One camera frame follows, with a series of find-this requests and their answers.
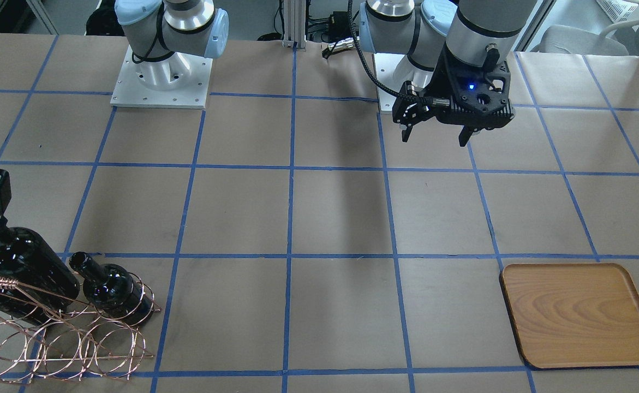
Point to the wooden tray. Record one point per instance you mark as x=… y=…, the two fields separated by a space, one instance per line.
x=573 y=315

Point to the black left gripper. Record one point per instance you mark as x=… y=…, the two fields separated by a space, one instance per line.
x=443 y=81

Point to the aluminium frame post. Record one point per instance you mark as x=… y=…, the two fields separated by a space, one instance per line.
x=294 y=21

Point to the copper wire bottle basket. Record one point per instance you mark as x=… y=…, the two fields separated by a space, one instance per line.
x=69 y=346

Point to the dark wine bottle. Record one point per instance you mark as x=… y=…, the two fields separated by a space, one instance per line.
x=26 y=257
x=112 y=290
x=16 y=304

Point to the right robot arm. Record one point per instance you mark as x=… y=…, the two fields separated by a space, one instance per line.
x=172 y=45

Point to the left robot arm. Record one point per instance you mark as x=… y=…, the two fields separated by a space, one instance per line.
x=418 y=31

